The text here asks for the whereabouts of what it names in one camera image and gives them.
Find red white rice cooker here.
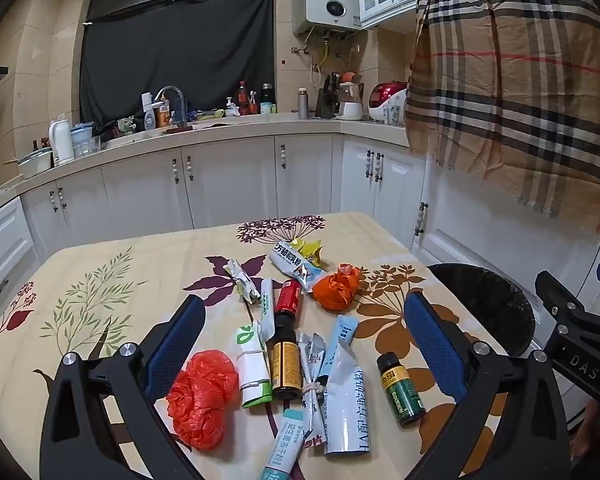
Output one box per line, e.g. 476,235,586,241
369,81,410,126

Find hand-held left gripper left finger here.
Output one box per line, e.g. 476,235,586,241
39,294,207,480

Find teal white carton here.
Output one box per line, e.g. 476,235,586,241
259,408,306,480

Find beige countertop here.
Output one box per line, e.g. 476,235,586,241
0,110,411,221

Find silver wrapper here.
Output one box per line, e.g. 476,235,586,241
297,332,328,448

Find black curtain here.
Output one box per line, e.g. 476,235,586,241
79,0,276,133

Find floral tablecloth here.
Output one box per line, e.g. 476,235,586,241
0,210,511,480

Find white green banded packet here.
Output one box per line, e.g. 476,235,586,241
236,324,273,408

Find yellow wrapper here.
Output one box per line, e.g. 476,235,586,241
287,239,326,267

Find large silver white packet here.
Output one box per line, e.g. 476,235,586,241
324,337,372,456

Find blue white powder packet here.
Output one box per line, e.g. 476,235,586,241
270,241,327,292

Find white slim tube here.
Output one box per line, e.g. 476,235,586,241
259,278,277,341

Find person's right hand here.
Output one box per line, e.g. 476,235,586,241
584,400,600,442

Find white blue dish soap bottle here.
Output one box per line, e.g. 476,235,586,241
141,92,157,131

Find bin with black liner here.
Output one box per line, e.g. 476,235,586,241
424,262,548,361

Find red tube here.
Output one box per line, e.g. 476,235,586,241
275,280,303,316

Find chrome faucet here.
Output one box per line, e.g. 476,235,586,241
152,85,188,128

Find brown bottle with yellow label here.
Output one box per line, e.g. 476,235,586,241
266,312,302,401

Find black knife block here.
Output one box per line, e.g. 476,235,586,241
314,72,342,120

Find small green-label bottle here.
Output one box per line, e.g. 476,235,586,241
376,352,427,427

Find green white wrapper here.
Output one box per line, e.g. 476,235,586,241
224,259,262,305

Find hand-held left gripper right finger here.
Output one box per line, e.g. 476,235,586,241
402,291,573,480

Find light blue sachet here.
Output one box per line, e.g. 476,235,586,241
320,315,357,381

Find white base cabinets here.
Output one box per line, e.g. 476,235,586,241
0,132,600,421

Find red plastic bag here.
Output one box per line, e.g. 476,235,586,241
166,350,240,450

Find tan plaid cloth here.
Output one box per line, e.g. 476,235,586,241
405,0,600,233

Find orange plastic bag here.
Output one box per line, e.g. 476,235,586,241
311,262,362,311

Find green pot with lid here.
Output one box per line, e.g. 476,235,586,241
17,147,55,180

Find clear container with blue lid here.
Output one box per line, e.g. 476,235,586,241
70,122,93,158

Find white electric kettle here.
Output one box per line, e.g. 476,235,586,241
48,119,76,166

